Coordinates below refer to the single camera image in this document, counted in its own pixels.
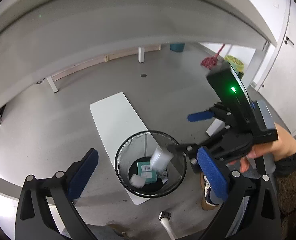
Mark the black mesh trash bin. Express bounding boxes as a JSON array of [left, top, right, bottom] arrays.
[[114, 131, 187, 198]]

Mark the person's right hand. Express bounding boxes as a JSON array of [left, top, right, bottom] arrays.
[[240, 123, 296, 173]]

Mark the right brown sneaker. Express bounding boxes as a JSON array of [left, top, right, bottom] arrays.
[[201, 172, 221, 211]]

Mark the crumpled grey wrapper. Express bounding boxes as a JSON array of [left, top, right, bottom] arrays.
[[157, 170, 168, 184]]

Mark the red mop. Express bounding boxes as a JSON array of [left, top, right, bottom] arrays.
[[201, 44, 226, 70]]

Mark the crumpled white tissue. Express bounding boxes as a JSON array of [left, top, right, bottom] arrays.
[[130, 174, 146, 189]]

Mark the white chair base leg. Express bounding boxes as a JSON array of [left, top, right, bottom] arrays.
[[158, 211, 177, 240]]

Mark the brown fuzzy jacket sleeve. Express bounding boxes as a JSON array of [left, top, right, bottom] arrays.
[[274, 153, 296, 239]]

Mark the white board on floor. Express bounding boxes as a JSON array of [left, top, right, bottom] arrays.
[[89, 91, 152, 206]]

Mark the teal cardboard box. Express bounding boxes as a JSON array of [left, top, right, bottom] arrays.
[[137, 161, 157, 184]]

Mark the dark teal waste bin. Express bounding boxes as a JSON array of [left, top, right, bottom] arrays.
[[170, 43, 185, 53]]

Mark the white curved table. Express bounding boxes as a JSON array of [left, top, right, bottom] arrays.
[[0, 0, 279, 201]]

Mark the white door with handle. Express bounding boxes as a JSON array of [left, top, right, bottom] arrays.
[[258, 0, 296, 135]]

